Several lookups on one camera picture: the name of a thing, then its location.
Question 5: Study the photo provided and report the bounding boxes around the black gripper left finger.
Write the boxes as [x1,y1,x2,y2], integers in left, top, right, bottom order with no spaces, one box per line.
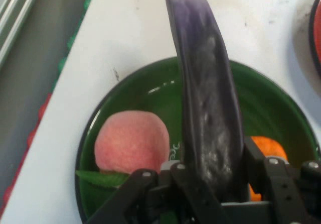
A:
[86,161,228,224]

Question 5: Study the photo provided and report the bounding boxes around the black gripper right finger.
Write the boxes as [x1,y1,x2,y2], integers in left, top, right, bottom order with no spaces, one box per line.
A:
[242,135,321,224]

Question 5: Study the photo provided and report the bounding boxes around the purple toy eggplant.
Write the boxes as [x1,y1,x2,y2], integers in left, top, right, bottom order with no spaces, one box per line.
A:
[164,0,246,202]

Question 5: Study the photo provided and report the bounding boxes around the orange toy fruit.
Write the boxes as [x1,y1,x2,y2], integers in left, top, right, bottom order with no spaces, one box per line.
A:
[247,136,288,201]

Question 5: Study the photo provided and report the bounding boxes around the pink toy peach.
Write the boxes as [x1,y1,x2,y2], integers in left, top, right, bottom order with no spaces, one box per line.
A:
[75,110,171,191]

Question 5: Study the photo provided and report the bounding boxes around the dark green round plate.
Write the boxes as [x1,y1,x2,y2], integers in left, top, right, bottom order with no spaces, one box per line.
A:
[74,56,321,224]

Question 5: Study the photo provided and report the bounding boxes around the red studded block strip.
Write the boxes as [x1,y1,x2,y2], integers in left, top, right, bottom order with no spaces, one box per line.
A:
[0,92,53,211]

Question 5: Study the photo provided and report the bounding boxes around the red round plate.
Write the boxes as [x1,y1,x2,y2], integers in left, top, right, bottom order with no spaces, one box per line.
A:
[307,0,321,78]

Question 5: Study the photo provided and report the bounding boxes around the green studded block strip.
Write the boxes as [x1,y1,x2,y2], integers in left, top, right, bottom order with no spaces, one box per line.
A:
[51,0,99,94]

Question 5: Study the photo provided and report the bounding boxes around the aluminium rail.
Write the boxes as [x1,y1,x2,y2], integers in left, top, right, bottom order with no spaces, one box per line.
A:
[0,0,44,68]

